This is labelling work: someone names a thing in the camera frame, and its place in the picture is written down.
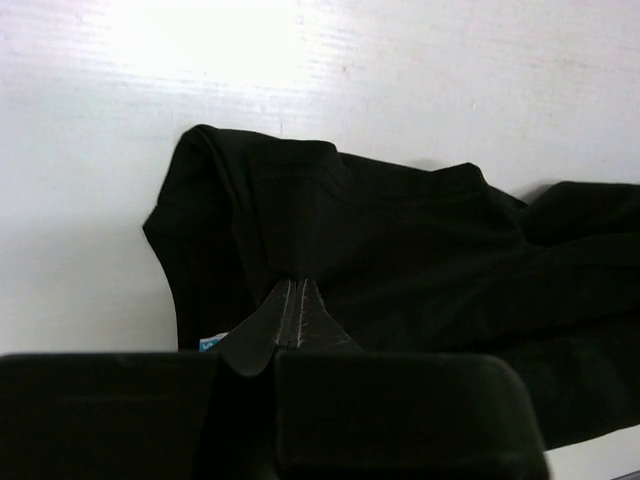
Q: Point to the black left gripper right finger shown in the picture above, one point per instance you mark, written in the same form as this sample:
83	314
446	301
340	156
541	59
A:
342	413

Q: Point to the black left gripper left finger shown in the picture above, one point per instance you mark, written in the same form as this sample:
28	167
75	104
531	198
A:
148	415

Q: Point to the black t shirt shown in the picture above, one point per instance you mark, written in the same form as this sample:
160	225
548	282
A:
407	260

